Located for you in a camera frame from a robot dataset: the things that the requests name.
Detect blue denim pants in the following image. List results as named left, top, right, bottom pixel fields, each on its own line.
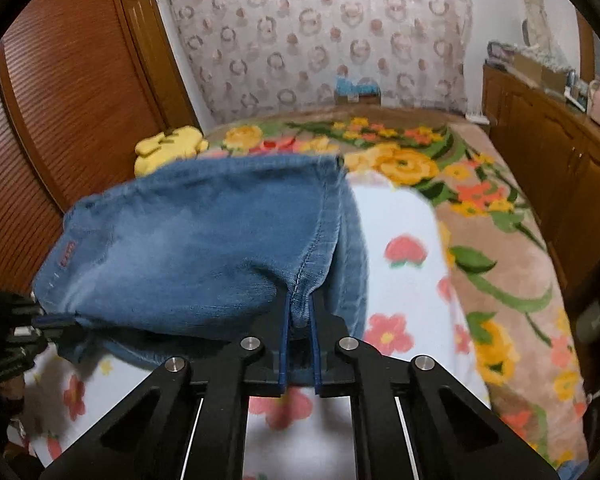
left=33, top=154, right=367, bottom=367

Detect white floral bed sheet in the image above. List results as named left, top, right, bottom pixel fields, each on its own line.
left=17, top=172, right=489, bottom=479

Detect brown floral blanket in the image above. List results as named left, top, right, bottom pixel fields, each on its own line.
left=210, top=105, right=588, bottom=467

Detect yellow Pikachu plush toy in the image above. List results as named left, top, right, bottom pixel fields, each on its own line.
left=134, top=126, right=209, bottom=178

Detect brown louvered wardrobe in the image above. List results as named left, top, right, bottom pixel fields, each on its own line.
left=0, top=0, right=197, bottom=294

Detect wooden sideboard cabinet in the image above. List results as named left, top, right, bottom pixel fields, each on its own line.
left=482, top=64, right=600, bottom=302

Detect cardboard box with blue bag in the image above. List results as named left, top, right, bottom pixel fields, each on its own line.
left=334, top=77, right=381, bottom=105

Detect cardboard box on cabinet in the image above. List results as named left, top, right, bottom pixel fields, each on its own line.
left=513, top=53, right=570, bottom=94

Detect circle patterned curtain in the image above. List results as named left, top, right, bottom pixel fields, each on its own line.
left=166, top=0, right=472, bottom=124

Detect beige tied side curtain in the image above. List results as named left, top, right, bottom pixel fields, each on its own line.
left=522, top=0, right=553, bottom=52

